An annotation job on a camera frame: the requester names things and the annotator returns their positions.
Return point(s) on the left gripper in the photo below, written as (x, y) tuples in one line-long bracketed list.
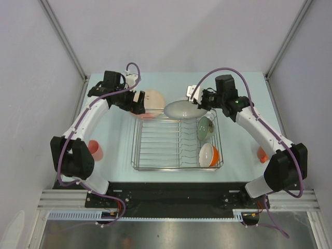
[(137, 107)]

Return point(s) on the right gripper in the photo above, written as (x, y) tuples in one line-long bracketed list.
[(202, 106)]

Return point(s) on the pink cream tree plate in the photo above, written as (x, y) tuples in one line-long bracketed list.
[(154, 103)]

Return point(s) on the white deep plate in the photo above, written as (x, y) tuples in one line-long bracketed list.
[(183, 110)]

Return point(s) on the metal wire dish rack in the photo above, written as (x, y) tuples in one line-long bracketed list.
[(164, 144)]

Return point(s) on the orange bowl white inside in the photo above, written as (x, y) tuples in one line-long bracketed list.
[(208, 155)]

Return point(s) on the orange mug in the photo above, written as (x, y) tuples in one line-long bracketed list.
[(262, 156)]

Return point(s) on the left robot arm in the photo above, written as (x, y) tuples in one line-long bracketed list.
[(70, 153)]

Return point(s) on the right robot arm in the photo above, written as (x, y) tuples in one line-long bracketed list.
[(287, 161)]

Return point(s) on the pink plastic cup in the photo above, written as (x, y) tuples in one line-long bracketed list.
[(95, 149)]

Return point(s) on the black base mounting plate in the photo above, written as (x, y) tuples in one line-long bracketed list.
[(224, 199)]

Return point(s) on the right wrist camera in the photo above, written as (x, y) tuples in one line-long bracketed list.
[(194, 94)]

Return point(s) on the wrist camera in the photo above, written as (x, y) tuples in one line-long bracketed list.
[(131, 81), (194, 94)]

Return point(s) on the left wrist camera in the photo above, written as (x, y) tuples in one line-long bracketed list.
[(131, 81)]

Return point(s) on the white slotted cable duct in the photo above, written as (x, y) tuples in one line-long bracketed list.
[(105, 216)]

